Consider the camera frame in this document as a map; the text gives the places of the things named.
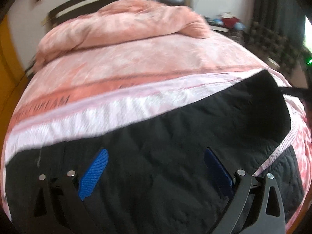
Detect black pants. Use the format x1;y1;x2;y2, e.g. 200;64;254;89
6;71;291;233

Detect cluttered bedside table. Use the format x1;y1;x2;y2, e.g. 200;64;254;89
205;13;246;45

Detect dark curtain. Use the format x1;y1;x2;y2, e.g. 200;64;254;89
245;0;305;77

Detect pink crumpled duvet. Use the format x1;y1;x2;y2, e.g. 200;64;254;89
33;0;210;72

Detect pink patterned bed blanket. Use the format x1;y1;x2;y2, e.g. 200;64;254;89
1;30;312;229

